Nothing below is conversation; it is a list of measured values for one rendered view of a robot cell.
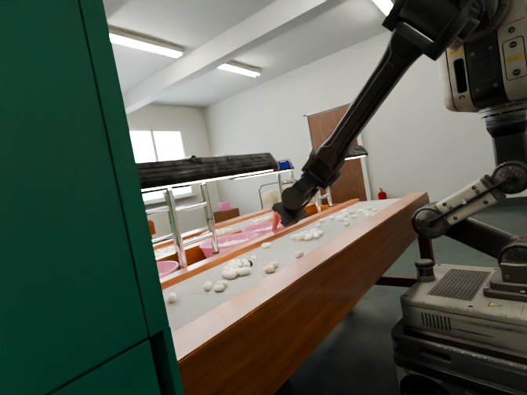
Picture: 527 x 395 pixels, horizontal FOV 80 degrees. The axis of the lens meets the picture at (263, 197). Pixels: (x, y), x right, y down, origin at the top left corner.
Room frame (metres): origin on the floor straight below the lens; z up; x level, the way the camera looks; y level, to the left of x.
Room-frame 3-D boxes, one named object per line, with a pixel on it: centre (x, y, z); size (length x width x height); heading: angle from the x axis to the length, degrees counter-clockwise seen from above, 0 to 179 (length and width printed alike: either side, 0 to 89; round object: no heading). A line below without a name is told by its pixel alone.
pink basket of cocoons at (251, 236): (1.40, 0.19, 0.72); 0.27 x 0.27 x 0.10
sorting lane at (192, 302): (1.31, -0.18, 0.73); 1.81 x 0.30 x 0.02; 141
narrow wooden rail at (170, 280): (1.42, -0.04, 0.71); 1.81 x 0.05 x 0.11; 141
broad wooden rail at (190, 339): (1.18, -0.34, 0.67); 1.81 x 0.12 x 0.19; 141
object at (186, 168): (1.01, 0.14, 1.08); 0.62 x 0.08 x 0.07; 141
